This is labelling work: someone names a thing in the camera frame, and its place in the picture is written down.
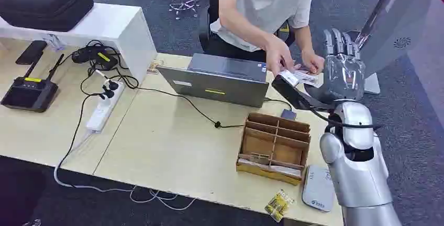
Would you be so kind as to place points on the black controller with antennas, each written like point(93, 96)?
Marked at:
point(29, 92)

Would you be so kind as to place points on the white power strip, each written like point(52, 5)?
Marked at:
point(104, 108)

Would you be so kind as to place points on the black phone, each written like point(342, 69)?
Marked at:
point(31, 52)

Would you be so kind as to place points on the small grey device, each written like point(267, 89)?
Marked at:
point(288, 115)

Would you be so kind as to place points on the wooden card box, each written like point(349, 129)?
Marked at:
point(274, 148)

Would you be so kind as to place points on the black office chair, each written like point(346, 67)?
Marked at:
point(210, 20)

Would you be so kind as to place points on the clear plastic bag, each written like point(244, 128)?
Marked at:
point(53, 42)

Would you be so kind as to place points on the person's right hand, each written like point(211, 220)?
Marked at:
point(279, 54)

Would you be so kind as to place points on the white card stack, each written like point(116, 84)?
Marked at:
point(270, 168)

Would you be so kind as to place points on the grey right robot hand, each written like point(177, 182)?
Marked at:
point(345, 75)

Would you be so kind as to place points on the grey laptop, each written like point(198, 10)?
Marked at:
point(222, 82)

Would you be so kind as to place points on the black zip case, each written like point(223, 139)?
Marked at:
point(43, 2)

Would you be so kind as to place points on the person's left hand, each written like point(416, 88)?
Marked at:
point(312, 61)

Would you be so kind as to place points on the white cabinet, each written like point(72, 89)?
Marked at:
point(114, 34)

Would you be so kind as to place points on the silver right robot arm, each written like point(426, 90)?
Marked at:
point(360, 182)

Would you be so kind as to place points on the white flat router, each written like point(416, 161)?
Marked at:
point(317, 188)

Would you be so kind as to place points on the black plug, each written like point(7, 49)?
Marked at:
point(107, 93)
point(112, 85)

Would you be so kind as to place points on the yellow printed card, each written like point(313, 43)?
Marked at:
point(278, 205)

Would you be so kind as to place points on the black power adapter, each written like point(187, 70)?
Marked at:
point(95, 58)

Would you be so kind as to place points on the grey monitor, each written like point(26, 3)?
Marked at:
point(395, 20)

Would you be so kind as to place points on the person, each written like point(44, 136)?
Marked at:
point(267, 6)

